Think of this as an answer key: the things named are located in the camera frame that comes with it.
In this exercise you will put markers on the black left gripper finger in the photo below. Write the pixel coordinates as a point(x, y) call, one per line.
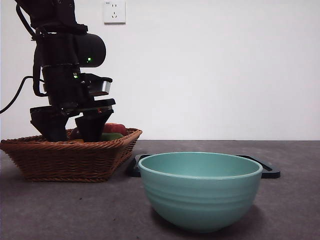
point(90, 127)
point(51, 127)

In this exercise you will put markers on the teal ribbed bowl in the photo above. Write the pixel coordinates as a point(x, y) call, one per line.
point(200, 200)

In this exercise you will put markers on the dark purple round fruit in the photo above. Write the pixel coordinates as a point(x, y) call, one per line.
point(73, 133)

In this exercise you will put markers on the green avocado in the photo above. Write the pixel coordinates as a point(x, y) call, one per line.
point(111, 136)

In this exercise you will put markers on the red apple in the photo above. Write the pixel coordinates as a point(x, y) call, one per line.
point(115, 128)

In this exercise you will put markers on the brown wicker basket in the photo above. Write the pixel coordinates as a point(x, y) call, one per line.
point(67, 160)

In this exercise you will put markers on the black rectangular tray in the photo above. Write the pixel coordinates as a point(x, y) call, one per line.
point(133, 168)

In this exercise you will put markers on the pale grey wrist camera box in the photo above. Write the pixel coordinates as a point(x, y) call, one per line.
point(103, 86)

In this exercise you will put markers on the white wall socket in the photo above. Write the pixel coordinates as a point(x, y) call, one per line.
point(114, 12)

